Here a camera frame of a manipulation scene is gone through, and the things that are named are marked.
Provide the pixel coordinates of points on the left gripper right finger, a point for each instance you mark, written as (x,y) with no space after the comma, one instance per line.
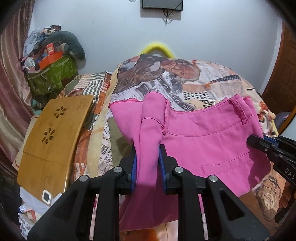
(207,206)

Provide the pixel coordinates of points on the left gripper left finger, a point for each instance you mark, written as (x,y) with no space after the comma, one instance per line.
(69,218)

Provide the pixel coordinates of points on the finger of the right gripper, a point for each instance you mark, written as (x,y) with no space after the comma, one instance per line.
(271,140)
(259,143)

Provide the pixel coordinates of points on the pink pants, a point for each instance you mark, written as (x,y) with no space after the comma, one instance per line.
(209,141)

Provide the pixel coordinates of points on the brown wooden door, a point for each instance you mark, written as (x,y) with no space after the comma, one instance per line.
(279,94)

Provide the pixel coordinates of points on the bamboo lap desk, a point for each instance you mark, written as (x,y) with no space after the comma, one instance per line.
(47,157)

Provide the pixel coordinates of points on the olive green folded pants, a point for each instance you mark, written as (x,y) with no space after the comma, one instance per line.
(120,148)

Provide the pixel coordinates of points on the striped red gold curtain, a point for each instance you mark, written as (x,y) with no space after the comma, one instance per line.
(16,111)

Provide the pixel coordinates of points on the yellow foam arch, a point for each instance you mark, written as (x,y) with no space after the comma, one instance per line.
(158,46)

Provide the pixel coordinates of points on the green patterned storage box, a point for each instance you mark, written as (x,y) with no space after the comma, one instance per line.
(53,77)

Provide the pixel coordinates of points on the orange box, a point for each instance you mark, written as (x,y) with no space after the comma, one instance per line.
(50,59)

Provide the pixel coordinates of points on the grey plush toy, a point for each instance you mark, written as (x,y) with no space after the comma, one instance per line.
(68,41)

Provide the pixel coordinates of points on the small black wall monitor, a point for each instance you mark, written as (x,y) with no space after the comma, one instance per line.
(174,5)

